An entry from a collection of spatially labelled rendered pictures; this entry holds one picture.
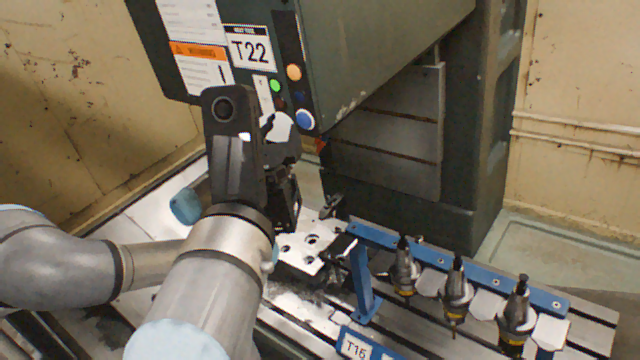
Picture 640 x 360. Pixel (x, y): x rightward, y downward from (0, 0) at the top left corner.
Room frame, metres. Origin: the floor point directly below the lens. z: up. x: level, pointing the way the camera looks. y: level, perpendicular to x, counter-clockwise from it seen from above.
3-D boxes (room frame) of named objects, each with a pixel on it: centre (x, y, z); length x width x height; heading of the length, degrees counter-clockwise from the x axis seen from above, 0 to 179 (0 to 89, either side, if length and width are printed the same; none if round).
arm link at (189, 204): (0.74, 0.27, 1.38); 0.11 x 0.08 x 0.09; 136
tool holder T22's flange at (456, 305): (0.49, -0.21, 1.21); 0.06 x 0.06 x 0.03
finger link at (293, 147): (0.38, 0.03, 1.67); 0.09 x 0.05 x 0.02; 166
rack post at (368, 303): (0.72, -0.06, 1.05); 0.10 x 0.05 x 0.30; 136
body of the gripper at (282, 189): (0.33, 0.07, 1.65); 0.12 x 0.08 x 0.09; 166
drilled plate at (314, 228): (0.99, 0.10, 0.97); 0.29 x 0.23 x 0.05; 46
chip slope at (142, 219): (1.40, 0.55, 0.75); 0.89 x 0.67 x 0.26; 136
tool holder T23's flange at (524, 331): (0.41, -0.29, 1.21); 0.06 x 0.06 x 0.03
